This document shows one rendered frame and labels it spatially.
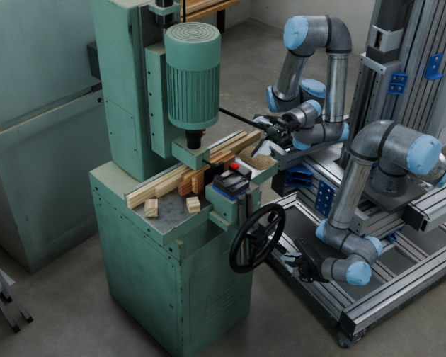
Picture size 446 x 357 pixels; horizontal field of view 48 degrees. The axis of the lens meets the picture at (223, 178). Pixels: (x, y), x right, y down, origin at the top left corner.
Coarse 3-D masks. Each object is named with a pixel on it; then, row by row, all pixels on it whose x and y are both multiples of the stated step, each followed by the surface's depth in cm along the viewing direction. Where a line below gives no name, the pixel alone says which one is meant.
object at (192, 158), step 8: (184, 136) 187; (176, 144) 184; (184, 144) 183; (176, 152) 186; (184, 152) 182; (192, 152) 179; (200, 152) 180; (208, 152) 182; (184, 160) 184; (192, 160) 181; (200, 160) 181; (208, 160) 184; (192, 168) 183; (200, 168) 183
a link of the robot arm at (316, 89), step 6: (300, 84) 220; (306, 84) 219; (312, 84) 220; (318, 84) 221; (300, 90) 218; (306, 90) 217; (312, 90) 216; (318, 90) 216; (324, 90) 219; (300, 96) 218; (306, 96) 218; (312, 96) 218; (318, 96) 217; (324, 96) 220; (300, 102) 218; (318, 102) 220
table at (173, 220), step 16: (240, 160) 199; (256, 176) 192; (176, 192) 183; (192, 192) 183; (128, 208) 176; (160, 208) 176; (176, 208) 176; (208, 208) 178; (256, 208) 184; (144, 224) 172; (160, 224) 170; (176, 224) 170; (192, 224) 175; (224, 224) 175; (160, 240) 168
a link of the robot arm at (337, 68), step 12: (336, 24) 180; (336, 36) 181; (348, 36) 184; (336, 48) 184; (348, 48) 185; (336, 60) 187; (336, 72) 188; (336, 84) 190; (336, 96) 192; (336, 108) 193; (324, 120) 199; (336, 120) 195; (324, 132) 196; (336, 132) 197; (348, 132) 198
